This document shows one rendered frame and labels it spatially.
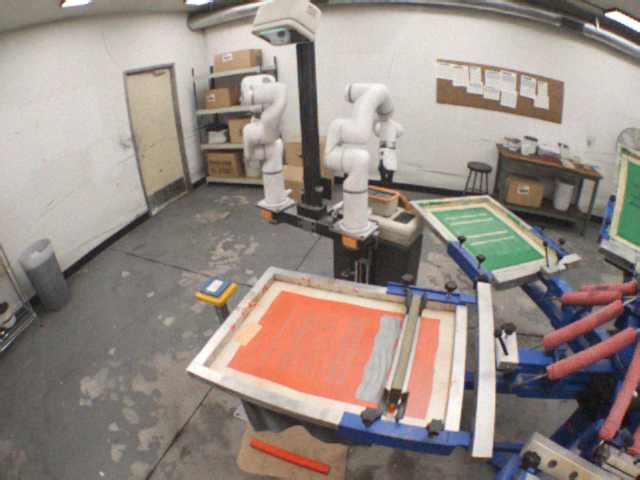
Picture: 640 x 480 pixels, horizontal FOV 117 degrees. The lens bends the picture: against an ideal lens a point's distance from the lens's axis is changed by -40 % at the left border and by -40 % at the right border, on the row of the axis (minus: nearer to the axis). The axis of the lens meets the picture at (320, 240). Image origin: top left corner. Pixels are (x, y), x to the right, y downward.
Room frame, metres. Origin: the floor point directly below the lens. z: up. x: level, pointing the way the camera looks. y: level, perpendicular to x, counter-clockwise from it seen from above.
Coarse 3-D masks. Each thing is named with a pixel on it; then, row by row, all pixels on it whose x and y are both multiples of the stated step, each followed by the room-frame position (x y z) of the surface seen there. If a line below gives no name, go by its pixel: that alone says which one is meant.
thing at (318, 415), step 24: (264, 288) 0.98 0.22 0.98; (336, 288) 0.97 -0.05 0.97; (360, 288) 0.94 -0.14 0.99; (384, 288) 0.93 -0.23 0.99; (240, 312) 0.83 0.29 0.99; (456, 312) 0.76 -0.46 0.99; (216, 336) 0.71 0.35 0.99; (456, 336) 0.65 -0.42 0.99; (456, 360) 0.55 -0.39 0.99; (216, 384) 0.52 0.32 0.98; (240, 384) 0.52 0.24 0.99; (456, 384) 0.47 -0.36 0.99; (288, 408) 0.44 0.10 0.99; (312, 408) 0.44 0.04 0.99; (456, 408) 0.39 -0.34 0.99
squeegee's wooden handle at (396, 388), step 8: (416, 296) 0.79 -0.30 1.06; (416, 304) 0.75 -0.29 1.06; (416, 312) 0.71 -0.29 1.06; (408, 320) 0.68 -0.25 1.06; (416, 320) 0.68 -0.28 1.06; (408, 328) 0.65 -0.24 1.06; (408, 336) 0.62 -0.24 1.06; (408, 344) 0.59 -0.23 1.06; (400, 352) 0.56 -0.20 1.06; (408, 352) 0.56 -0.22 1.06; (400, 360) 0.53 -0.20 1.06; (408, 360) 0.53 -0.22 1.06; (400, 368) 0.50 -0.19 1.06; (400, 376) 0.48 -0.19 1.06; (392, 384) 0.46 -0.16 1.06; (400, 384) 0.45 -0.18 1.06; (392, 392) 0.44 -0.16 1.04; (400, 392) 0.44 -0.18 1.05; (392, 400) 0.44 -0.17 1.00
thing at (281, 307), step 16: (272, 304) 0.91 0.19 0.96; (288, 304) 0.91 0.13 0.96; (304, 304) 0.90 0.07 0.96; (320, 304) 0.90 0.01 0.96; (336, 304) 0.90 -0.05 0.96; (352, 304) 0.89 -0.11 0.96; (272, 320) 0.82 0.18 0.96; (368, 320) 0.80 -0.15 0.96; (432, 320) 0.77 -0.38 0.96; (368, 336) 0.73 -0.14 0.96; (432, 336) 0.70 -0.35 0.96; (416, 352) 0.64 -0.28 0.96; (432, 352) 0.63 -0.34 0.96
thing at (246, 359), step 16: (256, 336) 0.75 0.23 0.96; (272, 336) 0.75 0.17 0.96; (240, 352) 0.68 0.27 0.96; (256, 352) 0.68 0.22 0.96; (368, 352) 0.66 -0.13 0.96; (240, 368) 0.61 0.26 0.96; (256, 368) 0.61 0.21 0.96; (272, 368) 0.61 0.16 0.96; (352, 368) 0.60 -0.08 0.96; (416, 368) 0.57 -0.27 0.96; (432, 368) 0.56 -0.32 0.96; (288, 384) 0.55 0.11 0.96; (304, 384) 0.55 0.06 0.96; (320, 384) 0.55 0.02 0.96; (352, 384) 0.54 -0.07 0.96; (416, 384) 0.51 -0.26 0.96; (432, 384) 0.50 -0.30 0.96; (336, 400) 0.49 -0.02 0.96; (352, 400) 0.48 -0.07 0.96; (416, 400) 0.46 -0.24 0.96; (416, 416) 0.41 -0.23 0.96
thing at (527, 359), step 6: (522, 354) 0.49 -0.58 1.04; (528, 354) 0.48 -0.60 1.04; (534, 354) 0.48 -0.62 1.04; (540, 354) 0.47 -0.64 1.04; (522, 360) 0.47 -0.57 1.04; (528, 360) 0.46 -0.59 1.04; (534, 360) 0.45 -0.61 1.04; (540, 360) 0.45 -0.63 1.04; (522, 366) 0.45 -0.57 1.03; (528, 366) 0.45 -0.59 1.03; (534, 366) 0.44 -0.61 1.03; (540, 366) 0.43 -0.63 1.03; (522, 372) 0.45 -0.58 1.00; (528, 372) 0.44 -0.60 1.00; (534, 372) 0.43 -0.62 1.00
